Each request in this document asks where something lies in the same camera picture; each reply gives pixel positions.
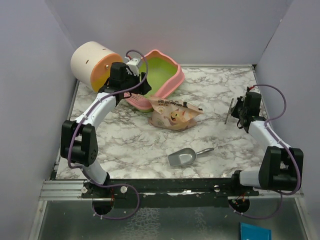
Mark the blue card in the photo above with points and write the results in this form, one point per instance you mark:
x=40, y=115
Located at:
x=252, y=232

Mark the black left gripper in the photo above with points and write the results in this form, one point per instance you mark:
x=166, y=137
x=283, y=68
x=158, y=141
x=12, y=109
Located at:
x=143, y=88

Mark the bag sealing clip strip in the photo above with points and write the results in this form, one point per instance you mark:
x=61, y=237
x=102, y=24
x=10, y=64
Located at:
x=229, y=111

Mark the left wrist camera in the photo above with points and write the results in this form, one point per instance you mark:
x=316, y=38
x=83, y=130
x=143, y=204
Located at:
x=133, y=66

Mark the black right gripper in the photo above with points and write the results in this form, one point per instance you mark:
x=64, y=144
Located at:
x=234, y=113

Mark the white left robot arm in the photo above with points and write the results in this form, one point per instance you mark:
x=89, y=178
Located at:
x=79, y=145

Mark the cat litter bag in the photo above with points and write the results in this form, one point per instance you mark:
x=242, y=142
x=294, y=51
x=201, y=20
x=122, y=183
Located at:
x=175, y=115

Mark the aluminium frame rail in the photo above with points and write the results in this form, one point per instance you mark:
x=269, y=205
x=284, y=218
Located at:
x=61, y=190

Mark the cream orange cylindrical cat house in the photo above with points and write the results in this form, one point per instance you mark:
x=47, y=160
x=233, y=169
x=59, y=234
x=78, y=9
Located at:
x=91, y=64

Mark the pink green litter box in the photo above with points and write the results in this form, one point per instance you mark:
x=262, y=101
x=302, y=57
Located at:
x=164, y=76

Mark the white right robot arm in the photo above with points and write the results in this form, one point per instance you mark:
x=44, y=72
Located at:
x=282, y=165

